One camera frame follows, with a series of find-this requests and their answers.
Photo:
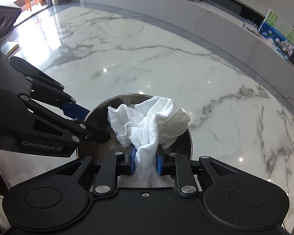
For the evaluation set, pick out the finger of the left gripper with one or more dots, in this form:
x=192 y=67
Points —
x=47 y=90
x=46 y=122

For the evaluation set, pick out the lotus painting card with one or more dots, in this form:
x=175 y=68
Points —
x=278 y=34

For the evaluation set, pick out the silver set-top box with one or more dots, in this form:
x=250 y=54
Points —
x=251 y=27

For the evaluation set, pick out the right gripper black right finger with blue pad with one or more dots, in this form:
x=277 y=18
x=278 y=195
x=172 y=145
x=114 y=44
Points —
x=178 y=167

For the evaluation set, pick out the white cloth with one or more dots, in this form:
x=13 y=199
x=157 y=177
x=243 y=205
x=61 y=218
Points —
x=157 y=121

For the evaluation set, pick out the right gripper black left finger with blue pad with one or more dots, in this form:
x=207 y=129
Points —
x=114 y=165

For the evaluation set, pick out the blue steel bowl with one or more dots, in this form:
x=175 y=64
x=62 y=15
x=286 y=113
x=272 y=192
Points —
x=99 y=117

